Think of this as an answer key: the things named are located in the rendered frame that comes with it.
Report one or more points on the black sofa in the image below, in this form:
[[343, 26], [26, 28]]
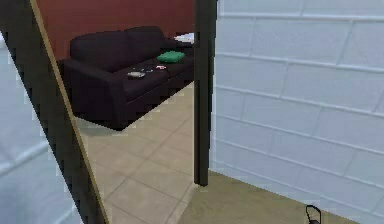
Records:
[[100, 76]]

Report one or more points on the green cushion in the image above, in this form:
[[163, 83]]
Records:
[[170, 57]]

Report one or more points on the small dark blue object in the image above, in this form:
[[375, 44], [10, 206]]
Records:
[[147, 70]]

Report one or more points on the white flat object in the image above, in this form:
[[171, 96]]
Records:
[[186, 37]]

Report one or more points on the grey remote control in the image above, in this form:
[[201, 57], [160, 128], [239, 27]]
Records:
[[136, 75]]

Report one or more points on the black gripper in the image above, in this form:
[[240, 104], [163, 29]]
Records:
[[313, 221]]

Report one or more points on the small red white object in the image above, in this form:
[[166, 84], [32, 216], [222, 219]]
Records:
[[161, 67]]

